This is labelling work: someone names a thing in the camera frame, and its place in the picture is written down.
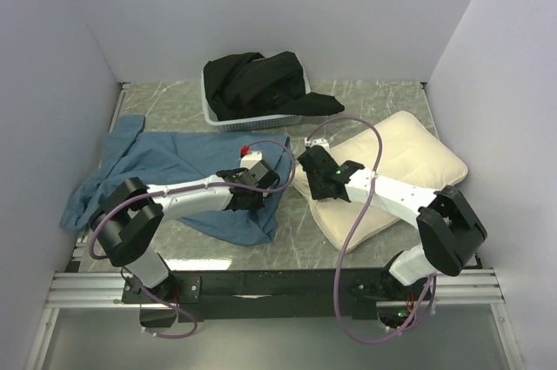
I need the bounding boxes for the cream white pillow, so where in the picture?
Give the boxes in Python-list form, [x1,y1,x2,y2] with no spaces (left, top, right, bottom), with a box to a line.
[292,111,468,252]

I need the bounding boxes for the blue fabric pillowcase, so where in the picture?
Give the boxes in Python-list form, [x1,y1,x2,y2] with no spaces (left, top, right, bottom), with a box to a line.
[60,115,291,246]

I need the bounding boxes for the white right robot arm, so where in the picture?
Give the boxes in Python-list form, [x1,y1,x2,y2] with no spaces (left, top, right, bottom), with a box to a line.
[298,145,487,299]

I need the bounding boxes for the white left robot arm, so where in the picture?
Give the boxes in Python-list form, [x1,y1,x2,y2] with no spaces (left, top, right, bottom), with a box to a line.
[89,160,279,302]

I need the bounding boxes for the white plastic basket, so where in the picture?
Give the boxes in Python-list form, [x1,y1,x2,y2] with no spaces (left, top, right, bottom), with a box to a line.
[200,71,303,132]

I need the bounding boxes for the black cloth in basket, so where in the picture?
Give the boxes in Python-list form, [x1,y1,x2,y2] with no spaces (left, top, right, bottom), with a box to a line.
[203,51,345,121]

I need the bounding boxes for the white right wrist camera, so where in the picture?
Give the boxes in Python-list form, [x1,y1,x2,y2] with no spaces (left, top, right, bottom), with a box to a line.
[304,138,330,151]

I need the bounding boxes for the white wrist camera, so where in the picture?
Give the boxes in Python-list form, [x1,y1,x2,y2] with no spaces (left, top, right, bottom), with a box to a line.
[239,145,264,170]
[304,138,330,151]

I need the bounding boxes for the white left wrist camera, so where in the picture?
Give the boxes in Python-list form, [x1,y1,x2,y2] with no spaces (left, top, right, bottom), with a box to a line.
[239,145,264,170]

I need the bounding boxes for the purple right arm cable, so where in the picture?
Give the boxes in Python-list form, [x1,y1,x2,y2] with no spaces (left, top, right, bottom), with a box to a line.
[304,116,438,344]

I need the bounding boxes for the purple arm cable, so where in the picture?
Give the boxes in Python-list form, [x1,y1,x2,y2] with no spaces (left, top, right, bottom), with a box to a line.
[304,116,438,344]
[88,138,298,340]

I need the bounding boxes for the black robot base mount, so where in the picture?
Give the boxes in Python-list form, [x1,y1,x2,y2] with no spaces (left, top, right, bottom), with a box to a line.
[120,268,436,329]

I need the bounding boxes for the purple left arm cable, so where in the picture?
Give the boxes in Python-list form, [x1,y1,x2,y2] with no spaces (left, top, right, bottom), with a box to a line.
[88,138,298,340]

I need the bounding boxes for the aluminium frame rail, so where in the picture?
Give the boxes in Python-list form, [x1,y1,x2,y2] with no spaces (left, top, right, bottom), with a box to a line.
[42,80,526,369]

